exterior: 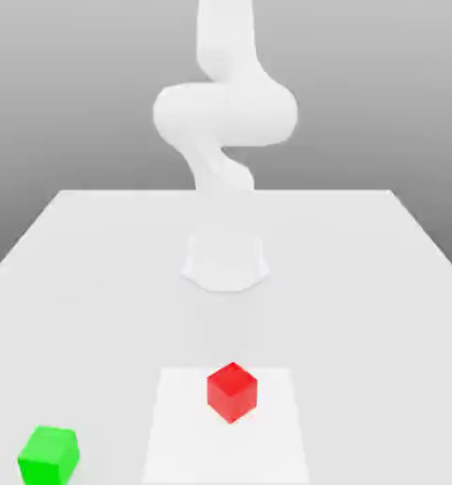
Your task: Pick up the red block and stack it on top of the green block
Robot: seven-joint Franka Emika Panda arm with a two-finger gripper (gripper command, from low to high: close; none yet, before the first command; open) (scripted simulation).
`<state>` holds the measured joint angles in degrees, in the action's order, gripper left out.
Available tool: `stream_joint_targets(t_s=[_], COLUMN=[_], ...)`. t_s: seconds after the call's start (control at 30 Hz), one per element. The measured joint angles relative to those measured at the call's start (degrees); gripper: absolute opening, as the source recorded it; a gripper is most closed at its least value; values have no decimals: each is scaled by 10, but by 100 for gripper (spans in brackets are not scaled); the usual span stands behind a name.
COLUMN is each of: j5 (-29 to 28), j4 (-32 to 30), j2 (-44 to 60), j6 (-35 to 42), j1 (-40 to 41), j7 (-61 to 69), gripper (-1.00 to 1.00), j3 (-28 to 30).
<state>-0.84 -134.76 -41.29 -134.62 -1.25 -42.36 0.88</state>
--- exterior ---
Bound small green cube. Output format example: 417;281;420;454
17;424;81;485

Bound small red cube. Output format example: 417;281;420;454
206;361;259;425

